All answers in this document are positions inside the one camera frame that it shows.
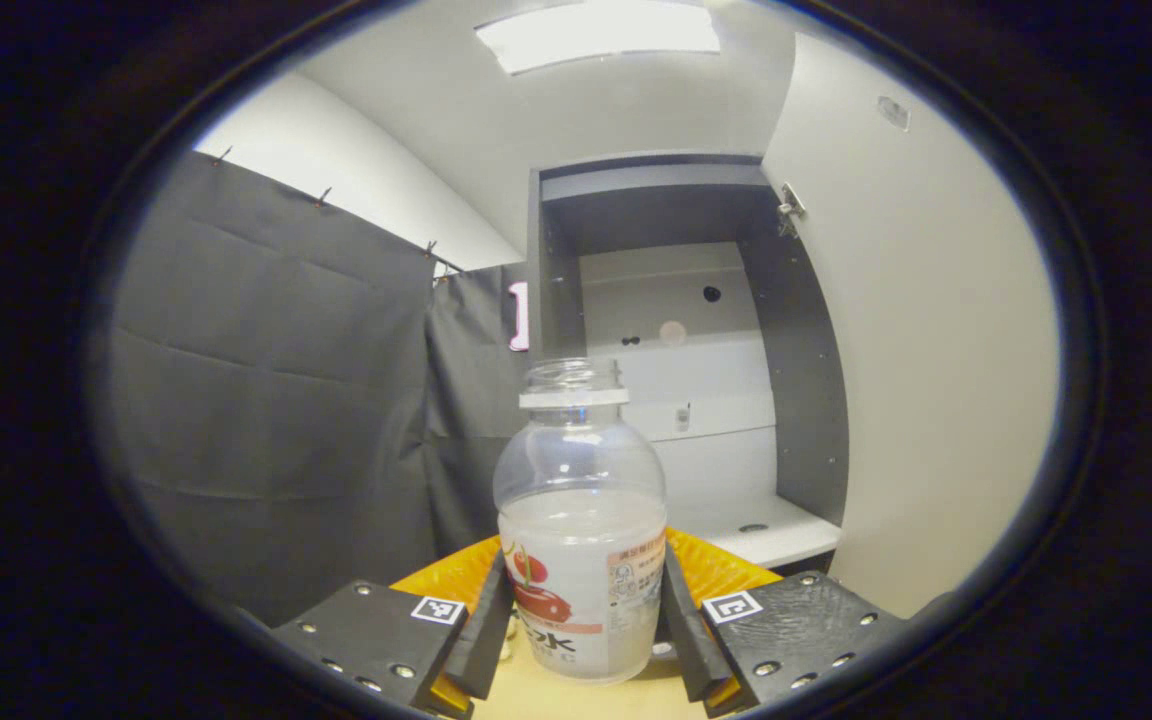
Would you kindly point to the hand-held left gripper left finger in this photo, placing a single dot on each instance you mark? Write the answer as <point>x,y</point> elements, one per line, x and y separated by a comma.
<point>486,640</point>

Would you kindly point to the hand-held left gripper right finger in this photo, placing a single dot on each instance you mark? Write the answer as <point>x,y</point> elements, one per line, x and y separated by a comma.
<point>686,630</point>

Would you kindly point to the clear plastic bottle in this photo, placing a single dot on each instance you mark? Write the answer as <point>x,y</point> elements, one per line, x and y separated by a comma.
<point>581,540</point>

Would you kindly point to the light grey cabinet door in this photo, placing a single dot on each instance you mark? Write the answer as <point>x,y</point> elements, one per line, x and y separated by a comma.
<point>936,350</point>

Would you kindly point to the metal door hinge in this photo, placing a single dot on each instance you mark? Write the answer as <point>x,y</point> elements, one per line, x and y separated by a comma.
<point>791,208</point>

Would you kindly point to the black backdrop cloth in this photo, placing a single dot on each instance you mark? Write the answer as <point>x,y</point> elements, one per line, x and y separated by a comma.
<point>266,400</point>

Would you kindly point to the white ceiling light panel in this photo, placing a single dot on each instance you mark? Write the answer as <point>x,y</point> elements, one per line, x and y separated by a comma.
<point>596,35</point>

